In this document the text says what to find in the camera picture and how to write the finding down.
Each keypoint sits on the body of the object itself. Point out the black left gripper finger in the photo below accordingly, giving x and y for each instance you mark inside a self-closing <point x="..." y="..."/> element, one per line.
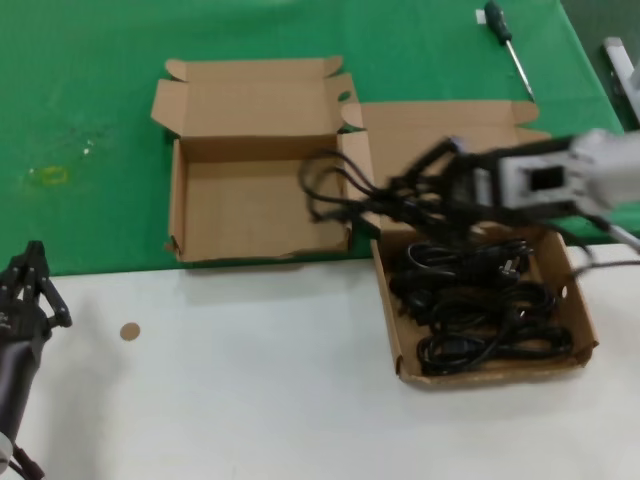
<point x="50" y="300"/>
<point x="20" y="280"/>

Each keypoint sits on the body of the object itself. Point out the cardboard box with torn rim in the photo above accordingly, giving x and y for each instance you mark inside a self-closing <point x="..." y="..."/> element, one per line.
<point x="240" y="215"/>

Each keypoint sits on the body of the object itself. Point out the wide cardboard box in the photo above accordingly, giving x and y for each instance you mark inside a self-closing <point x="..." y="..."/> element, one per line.
<point x="450" y="125"/>

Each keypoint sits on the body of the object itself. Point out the round cardboard disc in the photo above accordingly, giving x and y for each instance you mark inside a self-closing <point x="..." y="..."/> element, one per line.
<point x="130" y="332"/>

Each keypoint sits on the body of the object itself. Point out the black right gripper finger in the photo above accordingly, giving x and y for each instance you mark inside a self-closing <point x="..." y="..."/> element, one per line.
<point x="425" y="205"/>
<point x="430" y="167"/>

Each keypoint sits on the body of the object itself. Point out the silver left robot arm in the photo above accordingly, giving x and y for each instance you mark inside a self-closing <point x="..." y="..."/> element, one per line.
<point x="3" y="442"/>

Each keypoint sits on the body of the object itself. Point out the white aluminium profile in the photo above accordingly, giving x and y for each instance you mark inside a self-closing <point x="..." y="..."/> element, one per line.
<point x="620" y="60"/>

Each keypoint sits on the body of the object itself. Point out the small white paper tag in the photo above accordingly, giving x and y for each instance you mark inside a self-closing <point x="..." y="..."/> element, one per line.
<point x="479" y="17"/>

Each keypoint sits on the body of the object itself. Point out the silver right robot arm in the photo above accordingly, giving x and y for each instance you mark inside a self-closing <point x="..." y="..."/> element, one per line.
<point x="600" y="170"/>

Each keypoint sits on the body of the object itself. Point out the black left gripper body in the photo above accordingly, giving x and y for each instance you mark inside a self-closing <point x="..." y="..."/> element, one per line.
<point x="17" y="370"/>

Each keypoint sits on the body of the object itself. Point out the green tablecloth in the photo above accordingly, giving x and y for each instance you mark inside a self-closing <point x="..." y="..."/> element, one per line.
<point x="75" y="75"/>

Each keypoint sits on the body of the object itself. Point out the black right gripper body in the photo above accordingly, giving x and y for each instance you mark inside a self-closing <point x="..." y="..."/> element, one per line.
<point x="475" y="180"/>

